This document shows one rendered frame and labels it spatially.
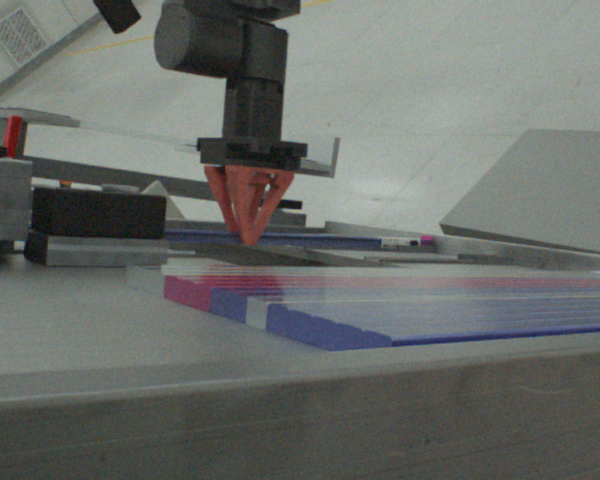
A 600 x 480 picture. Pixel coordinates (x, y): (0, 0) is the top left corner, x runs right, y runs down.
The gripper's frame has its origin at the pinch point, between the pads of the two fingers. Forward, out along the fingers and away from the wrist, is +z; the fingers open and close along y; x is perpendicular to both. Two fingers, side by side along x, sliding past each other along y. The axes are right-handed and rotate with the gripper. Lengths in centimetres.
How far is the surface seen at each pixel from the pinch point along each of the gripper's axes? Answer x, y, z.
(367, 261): 6.6, 10.4, 1.3
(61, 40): 266, -760, -140
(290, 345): -25.5, 41.5, 0.8
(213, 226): 8.1, -18.9, 0.4
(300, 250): 6.6, 0.5, 1.3
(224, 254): 10.0, -18.9, 3.8
